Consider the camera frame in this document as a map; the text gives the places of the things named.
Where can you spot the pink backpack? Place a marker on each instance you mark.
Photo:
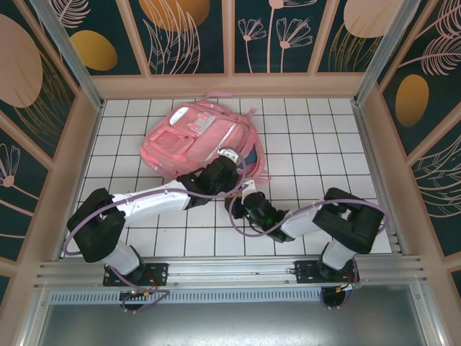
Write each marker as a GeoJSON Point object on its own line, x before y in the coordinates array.
{"type": "Point", "coordinates": [201, 140]}

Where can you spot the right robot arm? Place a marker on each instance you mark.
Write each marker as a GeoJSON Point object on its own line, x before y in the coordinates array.
{"type": "Point", "coordinates": [299, 223]}

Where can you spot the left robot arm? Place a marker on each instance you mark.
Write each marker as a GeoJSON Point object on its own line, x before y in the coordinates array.
{"type": "Point", "coordinates": [155, 203]}

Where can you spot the steel sheet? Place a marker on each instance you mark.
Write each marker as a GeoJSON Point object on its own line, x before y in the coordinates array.
{"type": "Point", "coordinates": [230, 324]}

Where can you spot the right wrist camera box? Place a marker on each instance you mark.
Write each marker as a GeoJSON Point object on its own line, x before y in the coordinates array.
{"type": "Point", "coordinates": [248, 187]}

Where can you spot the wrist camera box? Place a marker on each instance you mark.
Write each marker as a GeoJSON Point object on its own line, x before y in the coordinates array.
{"type": "Point", "coordinates": [227, 153]}
{"type": "Point", "coordinates": [248, 187]}

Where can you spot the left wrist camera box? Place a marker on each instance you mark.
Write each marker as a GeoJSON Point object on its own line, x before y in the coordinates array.
{"type": "Point", "coordinates": [227, 153]}

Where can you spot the aluminium front rail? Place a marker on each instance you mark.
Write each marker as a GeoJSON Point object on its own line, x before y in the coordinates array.
{"type": "Point", "coordinates": [230, 272]}

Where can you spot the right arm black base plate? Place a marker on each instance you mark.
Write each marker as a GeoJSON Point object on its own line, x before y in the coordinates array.
{"type": "Point", "coordinates": [306, 270]}

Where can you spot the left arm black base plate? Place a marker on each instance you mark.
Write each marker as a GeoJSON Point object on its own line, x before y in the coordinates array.
{"type": "Point", "coordinates": [158, 270]}

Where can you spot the aluminium side rail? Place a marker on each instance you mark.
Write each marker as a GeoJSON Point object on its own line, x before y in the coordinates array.
{"type": "Point", "coordinates": [373, 158]}

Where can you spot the aluminium corner post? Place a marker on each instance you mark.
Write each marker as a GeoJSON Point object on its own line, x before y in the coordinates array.
{"type": "Point", "coordinates": [72, 61]}
{"type": "Point", "coordinates": [378, 54]}

